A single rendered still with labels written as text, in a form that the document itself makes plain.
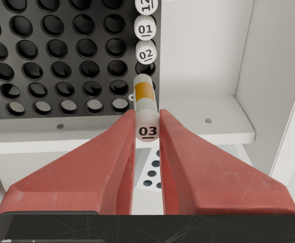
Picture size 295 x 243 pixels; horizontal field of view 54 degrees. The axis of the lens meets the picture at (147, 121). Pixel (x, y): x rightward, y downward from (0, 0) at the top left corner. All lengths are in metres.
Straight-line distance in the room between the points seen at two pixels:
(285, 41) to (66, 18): 0.14
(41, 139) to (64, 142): 0.02
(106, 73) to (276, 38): 0.12
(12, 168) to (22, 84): 0.27
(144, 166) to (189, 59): 0.17
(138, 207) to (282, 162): 0.32
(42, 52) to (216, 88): 0.16
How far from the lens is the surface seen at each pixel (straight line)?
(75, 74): 0.20
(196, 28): 0.26
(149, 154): 0.37
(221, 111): 0.27
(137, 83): 0.15
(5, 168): 0.47
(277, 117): 0.22
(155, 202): 0.50
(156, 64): 0.19
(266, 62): 0.24
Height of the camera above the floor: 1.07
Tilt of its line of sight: 54 degrees down
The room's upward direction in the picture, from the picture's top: 174 degrees clockwise
